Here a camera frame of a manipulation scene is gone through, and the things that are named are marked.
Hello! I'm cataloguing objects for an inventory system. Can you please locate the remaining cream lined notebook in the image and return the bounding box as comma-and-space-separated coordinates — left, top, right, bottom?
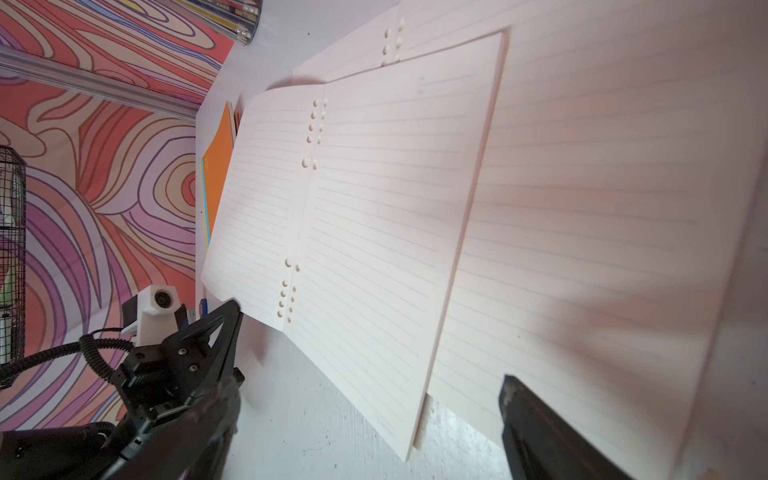
201, 31, 508, 458

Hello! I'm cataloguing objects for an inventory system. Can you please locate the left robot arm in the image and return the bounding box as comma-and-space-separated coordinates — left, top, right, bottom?
1, 300, 244, 479

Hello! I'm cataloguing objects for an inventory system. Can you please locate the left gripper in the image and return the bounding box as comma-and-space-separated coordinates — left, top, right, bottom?
110, 299, 245, 426

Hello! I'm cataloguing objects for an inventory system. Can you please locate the black wire basket left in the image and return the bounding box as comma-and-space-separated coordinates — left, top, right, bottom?
1, 146, 27, 365

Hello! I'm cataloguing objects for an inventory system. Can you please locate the aluminium frame rail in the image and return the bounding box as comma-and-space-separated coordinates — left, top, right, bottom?
1, 46, 199, 121

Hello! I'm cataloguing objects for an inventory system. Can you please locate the metal pen cup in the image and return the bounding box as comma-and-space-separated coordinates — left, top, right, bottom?
178, 0, 263, 45

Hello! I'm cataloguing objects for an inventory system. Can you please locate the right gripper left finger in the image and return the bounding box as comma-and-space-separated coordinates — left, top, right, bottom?
102, 378, 241, 479

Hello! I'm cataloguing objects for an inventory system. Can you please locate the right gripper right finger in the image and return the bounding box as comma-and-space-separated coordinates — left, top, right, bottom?
498, 375, 628, 479

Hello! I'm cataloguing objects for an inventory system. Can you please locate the orange cover notebook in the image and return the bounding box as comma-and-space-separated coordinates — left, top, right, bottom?
202, 102, 237, 244

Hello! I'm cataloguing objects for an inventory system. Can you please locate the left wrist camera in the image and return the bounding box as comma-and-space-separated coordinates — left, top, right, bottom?
120, 285, 188, 347

